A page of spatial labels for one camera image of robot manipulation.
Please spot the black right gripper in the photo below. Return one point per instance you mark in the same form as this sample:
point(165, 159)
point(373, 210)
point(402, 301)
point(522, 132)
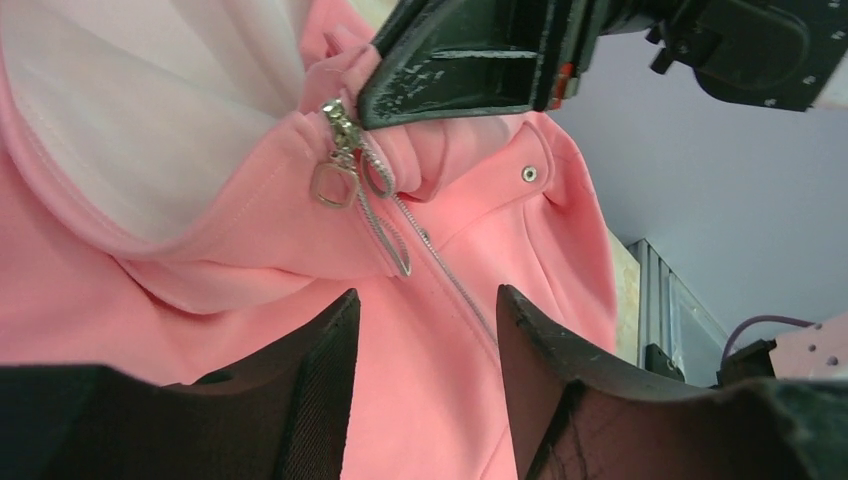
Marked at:
point(783, 55)

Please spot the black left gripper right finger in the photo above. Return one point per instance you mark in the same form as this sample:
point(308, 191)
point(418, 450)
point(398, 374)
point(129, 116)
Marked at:
point(578, 412)

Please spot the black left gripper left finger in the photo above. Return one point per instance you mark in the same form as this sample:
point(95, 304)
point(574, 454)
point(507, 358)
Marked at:
point(280, 413)

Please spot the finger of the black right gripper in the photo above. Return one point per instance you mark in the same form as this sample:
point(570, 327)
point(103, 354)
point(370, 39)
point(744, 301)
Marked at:
point(475, 58)

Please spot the pink zip-up jacket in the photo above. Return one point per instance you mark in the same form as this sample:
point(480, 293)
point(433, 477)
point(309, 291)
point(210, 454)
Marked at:
point(163, 212)

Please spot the aluminium frame rail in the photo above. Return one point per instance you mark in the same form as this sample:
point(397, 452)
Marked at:
point(677, 337)

